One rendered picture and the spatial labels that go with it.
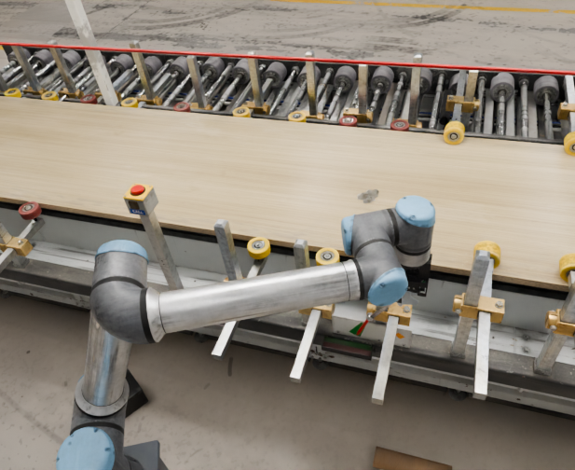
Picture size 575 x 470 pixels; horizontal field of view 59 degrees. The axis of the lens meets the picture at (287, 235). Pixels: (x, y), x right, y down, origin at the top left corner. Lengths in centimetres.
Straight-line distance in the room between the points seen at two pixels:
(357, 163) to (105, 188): 104
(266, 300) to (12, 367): 215
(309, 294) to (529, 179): 125
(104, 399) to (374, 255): 87
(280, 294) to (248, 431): 143
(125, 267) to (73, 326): 190
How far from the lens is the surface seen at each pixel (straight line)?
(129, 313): 106
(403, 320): 163
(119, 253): 117
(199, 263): 211
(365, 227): 115
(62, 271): 226
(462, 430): 243
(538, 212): 197
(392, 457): 225
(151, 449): 180
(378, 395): 148
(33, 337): 310
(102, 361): 140
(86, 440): 157
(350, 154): 214
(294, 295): 105
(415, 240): 121
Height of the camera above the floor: 218
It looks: 45 degrees down
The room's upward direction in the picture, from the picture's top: 8 degrees counter-clockwise
